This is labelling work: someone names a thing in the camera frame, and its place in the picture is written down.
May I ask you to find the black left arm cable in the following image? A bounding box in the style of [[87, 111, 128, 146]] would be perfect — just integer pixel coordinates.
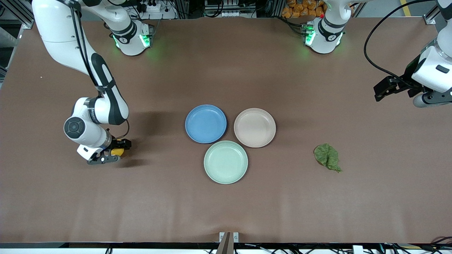
[[363, 0, 439, 86]]

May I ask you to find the black base supply cable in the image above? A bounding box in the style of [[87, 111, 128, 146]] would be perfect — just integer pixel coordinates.
[[275, 16, 308, 36]]

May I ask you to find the aluminium frame profile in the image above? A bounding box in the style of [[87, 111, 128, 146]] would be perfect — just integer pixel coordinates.
[[0, 0, 53, 30], [423, 0, 452, 25]]

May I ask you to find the light green plate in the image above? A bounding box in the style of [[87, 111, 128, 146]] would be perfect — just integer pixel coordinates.
[[203, 140, 249, 185]]

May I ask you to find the white electronics box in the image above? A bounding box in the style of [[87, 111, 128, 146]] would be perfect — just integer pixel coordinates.
[[204, 0, 257, 18]]

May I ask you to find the beige plate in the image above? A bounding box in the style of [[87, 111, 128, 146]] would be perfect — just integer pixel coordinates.
[[233, 108, 276, 148]]

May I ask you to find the green lettuce leaf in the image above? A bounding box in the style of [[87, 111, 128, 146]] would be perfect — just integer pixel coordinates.
[[313, 143, 343, 173]]

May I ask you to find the bag of orange fruits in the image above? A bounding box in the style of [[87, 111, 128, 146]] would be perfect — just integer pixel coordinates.
[[281, 0, 327, 19]]

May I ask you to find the white power strip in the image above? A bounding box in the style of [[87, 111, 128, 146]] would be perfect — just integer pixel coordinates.
[[134, 0, 178, 20]]

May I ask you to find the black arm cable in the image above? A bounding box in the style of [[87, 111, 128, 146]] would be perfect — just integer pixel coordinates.
[[69, 0, 130, 140], [363, 0, 439, 86]]

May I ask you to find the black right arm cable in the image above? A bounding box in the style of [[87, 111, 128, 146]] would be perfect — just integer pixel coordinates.
[[69, 0, 130, 140]]

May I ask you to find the metal camera stand bracket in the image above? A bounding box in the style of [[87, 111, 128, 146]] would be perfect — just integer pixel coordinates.
[[216, 232, 239, 254]]

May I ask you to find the blue plate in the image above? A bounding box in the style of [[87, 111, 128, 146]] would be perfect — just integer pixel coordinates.
[[185, 104, 227, 144]]

